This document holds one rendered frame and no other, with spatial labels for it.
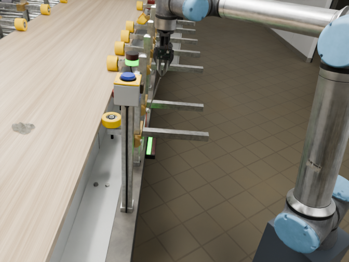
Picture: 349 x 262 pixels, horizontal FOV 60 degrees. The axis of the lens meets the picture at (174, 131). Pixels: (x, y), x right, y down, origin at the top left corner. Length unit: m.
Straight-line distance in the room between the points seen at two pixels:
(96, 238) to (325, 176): 0.80
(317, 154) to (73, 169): 0.75
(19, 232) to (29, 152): 0.33
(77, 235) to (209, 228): 1.05
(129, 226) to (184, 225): 0.96
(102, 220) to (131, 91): 0.59
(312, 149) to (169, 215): 1.31
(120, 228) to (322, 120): 0.73
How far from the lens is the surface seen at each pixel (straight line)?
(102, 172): 1.44
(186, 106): 1.50
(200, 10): 1.17
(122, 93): 0.84
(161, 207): 2.13
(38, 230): 0.89
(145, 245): 1.93
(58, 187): 0.99
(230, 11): 1.20
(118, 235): 1.10
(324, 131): 0.93
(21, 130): 1.25
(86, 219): 1.26
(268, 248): 1.45
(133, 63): 1.36
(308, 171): 1.00
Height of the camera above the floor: 1.57
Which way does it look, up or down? 33 degrees down
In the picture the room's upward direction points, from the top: 6 degrees clockwise
